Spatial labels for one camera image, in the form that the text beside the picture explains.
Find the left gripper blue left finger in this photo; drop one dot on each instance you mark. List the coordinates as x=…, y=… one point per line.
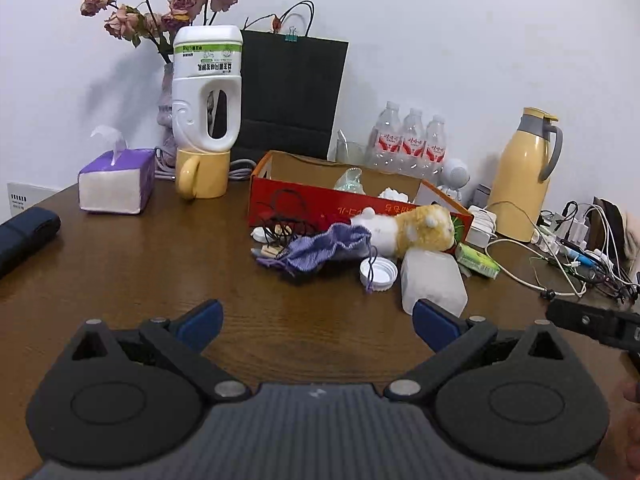
x=198, y=327

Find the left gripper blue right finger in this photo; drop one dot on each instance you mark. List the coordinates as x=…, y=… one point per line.
x=435, y=325

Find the frosted cotton swab box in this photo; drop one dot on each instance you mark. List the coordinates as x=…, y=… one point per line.
x=434, y=276

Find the white jar lid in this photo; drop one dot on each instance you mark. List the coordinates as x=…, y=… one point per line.
x=378, y=274

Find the yellow white plush toy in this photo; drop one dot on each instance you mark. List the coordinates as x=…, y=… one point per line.
x=427, y=227

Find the beige eraser block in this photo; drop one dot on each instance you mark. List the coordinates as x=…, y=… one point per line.
x=271, y=250

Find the small white cap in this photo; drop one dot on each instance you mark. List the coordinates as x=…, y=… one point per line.
x=260, y=235

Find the purple knit pouch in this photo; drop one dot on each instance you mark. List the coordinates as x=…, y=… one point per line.
x=307, y=254

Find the white tissue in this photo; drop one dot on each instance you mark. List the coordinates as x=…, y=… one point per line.
x=394, y=195

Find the clear plastic bag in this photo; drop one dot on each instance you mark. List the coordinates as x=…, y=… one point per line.
x=350, y=181

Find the person's right hand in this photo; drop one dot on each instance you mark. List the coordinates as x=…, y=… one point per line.
x=627, y=435

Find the green small carton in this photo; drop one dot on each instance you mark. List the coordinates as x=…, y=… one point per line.
x=476, y=261

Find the power strip with chargers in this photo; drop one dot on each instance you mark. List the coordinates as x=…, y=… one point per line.
x=599, y=244

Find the yellow mug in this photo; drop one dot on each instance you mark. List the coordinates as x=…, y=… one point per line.
x=201, y=175

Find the white robot figurine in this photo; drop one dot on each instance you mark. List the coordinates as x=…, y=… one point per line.
x=453, y=177

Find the yellow thermos jug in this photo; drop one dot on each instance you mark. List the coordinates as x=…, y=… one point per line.
x=524, y=169

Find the purple tissue pack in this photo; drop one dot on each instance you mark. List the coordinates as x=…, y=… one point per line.
x=120, y=181

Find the red cardboard box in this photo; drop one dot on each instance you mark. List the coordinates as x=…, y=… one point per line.
x=299, y=190

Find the water bottle left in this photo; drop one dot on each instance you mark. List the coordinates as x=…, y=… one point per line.
x=385, y=139

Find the water bottle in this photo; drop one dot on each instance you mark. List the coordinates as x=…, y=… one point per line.
x=412, y=142
x=435, y=147
x=385, y=139

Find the water bottle middle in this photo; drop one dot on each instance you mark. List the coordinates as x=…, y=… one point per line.
x=412, y=142

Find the water bottle right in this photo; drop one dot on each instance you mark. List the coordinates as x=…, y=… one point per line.
x=435, y=147

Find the navy glasses case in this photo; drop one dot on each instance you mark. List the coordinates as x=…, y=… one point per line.
x=24, y=235

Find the glass cup with spoon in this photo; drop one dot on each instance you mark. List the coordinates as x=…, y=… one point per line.
x=349, y=152

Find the black paper bag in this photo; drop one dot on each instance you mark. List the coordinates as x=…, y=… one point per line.
x=291, y=83

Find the white detergent jug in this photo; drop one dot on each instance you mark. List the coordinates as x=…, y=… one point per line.
x=207, y=59

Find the dried rose bouquet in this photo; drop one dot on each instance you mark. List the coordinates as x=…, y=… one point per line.
x=156, y=21

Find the white charger with cable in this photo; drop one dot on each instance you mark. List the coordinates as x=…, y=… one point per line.
x=483, y=227

